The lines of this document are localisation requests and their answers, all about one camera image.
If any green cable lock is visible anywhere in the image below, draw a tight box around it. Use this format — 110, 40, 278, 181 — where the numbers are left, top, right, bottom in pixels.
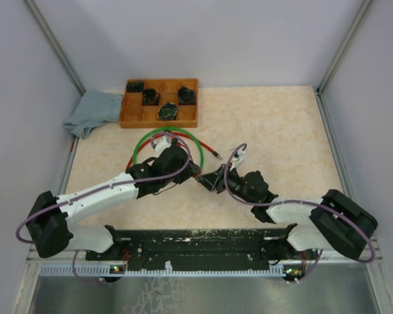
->
126, 127, 204, 169

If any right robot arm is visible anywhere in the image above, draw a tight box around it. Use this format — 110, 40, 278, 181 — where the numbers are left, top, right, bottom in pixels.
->
196, 165, 378, 262

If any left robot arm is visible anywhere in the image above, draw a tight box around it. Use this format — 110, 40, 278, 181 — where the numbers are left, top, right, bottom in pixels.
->
26, 145, 200, 260

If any aluminium frame post right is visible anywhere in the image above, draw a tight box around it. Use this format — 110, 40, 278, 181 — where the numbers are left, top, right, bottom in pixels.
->
316, 0, 374, 96

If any wooden compartment tray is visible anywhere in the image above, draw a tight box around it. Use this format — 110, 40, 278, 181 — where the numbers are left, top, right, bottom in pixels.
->
119, 78, 198, 128

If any grey slotted cable duct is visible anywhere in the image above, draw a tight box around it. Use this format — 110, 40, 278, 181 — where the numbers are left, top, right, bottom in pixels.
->
39, 261, 318, 279

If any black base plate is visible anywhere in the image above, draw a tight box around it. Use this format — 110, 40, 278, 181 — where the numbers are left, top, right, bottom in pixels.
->
86, 227, 317, 271

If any black rolled item far left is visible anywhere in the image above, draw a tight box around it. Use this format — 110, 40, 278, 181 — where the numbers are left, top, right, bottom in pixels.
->
126, 80, 145, 93

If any grey blue cloth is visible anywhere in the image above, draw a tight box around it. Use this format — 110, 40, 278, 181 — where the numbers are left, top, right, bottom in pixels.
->
63, 90, 123, 139

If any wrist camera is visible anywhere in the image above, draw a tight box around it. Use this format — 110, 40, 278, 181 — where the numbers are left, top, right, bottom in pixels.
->
230, 148, 246, 170
150, 135, 172, 155

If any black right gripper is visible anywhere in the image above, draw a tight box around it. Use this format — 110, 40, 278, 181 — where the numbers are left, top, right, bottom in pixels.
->
196, 161, 257, 205

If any black rolled item right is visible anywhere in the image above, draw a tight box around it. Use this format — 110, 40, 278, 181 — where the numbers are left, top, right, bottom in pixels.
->
178, 86, 197, 105

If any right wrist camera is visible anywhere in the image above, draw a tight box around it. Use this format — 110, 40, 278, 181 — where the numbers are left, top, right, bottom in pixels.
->
230, 148, 246, 170

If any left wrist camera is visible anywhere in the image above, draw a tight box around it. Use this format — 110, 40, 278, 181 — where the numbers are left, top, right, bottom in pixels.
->
150, 135, 172, 155

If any red cable lock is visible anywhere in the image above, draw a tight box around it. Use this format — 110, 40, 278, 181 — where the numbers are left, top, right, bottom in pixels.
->
126, 128, 223, 169

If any aluminium frame post left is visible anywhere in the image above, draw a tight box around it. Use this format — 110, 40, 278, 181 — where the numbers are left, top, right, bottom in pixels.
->
22, 0, 86, 96

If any black yellow rolled item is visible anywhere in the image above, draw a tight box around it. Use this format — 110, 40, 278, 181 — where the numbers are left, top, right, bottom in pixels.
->
158, 102, 178, 121

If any aluminium frame post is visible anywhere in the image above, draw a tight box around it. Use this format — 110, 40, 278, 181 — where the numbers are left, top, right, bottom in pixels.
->
316, 0, 374, 96
22, 0, 86, 96

